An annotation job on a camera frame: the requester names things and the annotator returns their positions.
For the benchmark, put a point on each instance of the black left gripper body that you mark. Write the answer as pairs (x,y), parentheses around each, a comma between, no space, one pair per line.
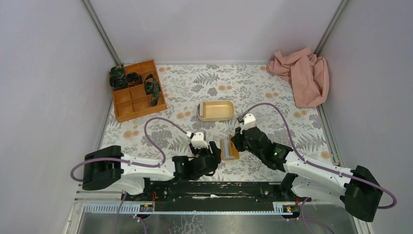
(212,154)

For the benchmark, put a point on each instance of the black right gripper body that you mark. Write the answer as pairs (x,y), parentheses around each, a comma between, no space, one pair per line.
(241,141)

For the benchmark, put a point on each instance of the grey card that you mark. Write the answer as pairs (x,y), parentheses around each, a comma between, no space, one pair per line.
(227,153)

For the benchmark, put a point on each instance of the yellow leather card holder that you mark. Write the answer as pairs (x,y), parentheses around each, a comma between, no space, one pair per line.
(232,148)

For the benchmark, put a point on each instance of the beige oval plastic tray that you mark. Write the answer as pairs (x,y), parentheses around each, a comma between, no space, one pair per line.
(221,110)

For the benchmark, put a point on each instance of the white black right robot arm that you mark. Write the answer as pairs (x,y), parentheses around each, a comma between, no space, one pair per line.
(353,189)

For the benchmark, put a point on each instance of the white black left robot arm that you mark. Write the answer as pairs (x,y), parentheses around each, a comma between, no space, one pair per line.
(110,168)

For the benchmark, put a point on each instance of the white card in tray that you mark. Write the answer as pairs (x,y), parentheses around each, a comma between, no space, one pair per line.
(201,110)

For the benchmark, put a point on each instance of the floral patterned table mat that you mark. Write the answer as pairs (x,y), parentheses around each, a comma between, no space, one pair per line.
(269,98)

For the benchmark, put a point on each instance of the pink crumpled cloth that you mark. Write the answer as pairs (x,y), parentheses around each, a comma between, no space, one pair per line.
(306,72)

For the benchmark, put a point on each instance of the orange compartment organizer tray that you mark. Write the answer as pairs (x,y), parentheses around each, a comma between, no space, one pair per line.
(137,90)

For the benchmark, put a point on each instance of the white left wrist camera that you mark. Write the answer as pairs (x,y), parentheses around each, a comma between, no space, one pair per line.
(197,139)

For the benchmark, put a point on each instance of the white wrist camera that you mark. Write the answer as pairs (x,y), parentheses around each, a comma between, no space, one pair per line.
(197,139)
(248,121)

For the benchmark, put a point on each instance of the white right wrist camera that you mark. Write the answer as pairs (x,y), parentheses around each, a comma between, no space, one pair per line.
(248,121)

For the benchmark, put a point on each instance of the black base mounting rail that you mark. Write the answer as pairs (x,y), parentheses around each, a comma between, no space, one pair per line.
(218,197)

